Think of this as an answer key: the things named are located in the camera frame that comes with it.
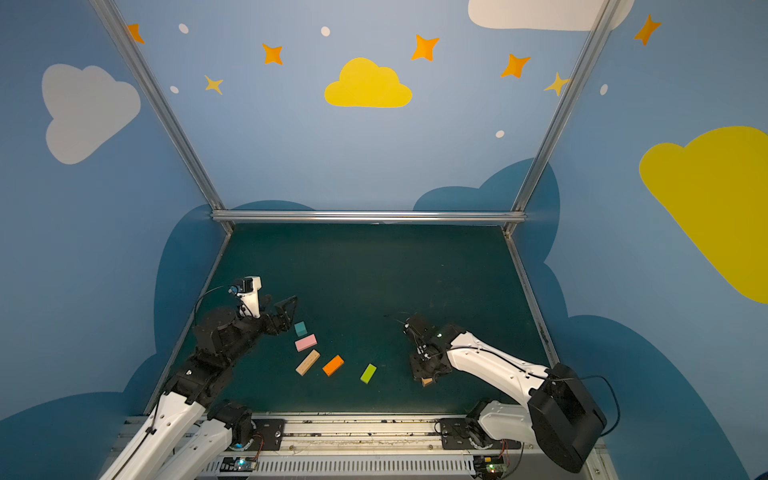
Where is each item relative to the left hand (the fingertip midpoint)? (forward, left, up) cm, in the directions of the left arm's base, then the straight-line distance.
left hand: (288, 297), depth 74 cm
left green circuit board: (-33, +10, -23) cm, 41 cm away
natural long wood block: (-8, -2, -23) cm, 24 cm away
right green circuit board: (-33, -52, -23) cm, 66 cm away
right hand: (-10, -36, -20) cm, 42 cm away
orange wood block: (-9, -10, -23) cm, 26 cm away
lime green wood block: (-11, -20, -22) cm, 32 cm away
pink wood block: (-2, 0, -23) cm, 23 cm away
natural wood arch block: (-14, -36, -20) cm, 43 cm away
